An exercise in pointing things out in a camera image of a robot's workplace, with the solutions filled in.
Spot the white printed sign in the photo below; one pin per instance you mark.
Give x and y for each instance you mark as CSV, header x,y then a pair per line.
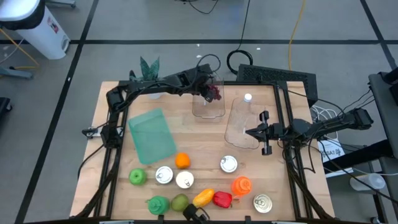
x,y
331,152

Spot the green apple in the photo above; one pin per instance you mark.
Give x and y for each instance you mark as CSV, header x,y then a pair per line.
x,y
137,177

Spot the grey metal stand base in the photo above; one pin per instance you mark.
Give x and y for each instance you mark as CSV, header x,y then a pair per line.
x,y
15,74

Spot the grey cart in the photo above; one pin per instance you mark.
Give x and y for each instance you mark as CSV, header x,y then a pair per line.
x,y
385,105

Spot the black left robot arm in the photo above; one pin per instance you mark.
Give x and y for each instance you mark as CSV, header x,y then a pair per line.
x,y
155,86

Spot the red bell pepper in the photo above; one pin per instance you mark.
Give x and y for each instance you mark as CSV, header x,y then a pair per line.
x,y
222,199

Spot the black metal rig frame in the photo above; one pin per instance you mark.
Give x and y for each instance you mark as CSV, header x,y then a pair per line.
x,y
231,83

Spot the orange plastic bottle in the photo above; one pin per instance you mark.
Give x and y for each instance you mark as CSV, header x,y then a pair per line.
x,y
242,186

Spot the clear bottle with white cap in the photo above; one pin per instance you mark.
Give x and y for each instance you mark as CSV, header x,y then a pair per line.
x,y
247,97

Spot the black chair part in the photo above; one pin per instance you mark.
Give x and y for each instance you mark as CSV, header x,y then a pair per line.
x,y
3,109

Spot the yellow orange mango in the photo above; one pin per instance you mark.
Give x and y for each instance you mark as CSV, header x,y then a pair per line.
x,y
203,198

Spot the silver tin can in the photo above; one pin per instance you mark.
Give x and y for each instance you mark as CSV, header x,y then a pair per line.
x,y
164,175
184,180
229,164

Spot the gold-lidded tin can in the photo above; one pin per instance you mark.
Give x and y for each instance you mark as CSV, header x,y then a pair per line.
x,y
262,203

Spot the clear plastic bin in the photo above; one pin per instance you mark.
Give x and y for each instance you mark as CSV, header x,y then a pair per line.
x,y
239,138
211,110

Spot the white trash can black liner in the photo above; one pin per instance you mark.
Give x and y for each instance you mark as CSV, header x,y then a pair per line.
x,y
40,34

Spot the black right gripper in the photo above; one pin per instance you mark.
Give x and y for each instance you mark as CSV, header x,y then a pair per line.
x,y
278,130

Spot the green pear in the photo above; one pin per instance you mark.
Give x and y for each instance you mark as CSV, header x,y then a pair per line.
x,y
179,202

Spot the red grape bunch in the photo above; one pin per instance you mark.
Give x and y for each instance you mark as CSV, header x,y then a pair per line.
x,y
216,92

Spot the black table-level camera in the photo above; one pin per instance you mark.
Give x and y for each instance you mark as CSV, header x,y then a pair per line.
x,y
191,213

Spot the orange fruit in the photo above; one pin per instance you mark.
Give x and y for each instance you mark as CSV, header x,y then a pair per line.
x,y
182,160

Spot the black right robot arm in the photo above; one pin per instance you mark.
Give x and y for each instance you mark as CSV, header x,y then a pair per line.
x,y
329,124

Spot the snake plant in white pot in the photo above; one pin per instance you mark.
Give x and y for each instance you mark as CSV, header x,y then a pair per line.
x,y
149,70

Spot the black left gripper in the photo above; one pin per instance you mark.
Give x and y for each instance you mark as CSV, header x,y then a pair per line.
x,y
205,82

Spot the teal plastic bin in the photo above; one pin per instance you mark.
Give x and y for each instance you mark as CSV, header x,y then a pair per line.
x,y
154,146

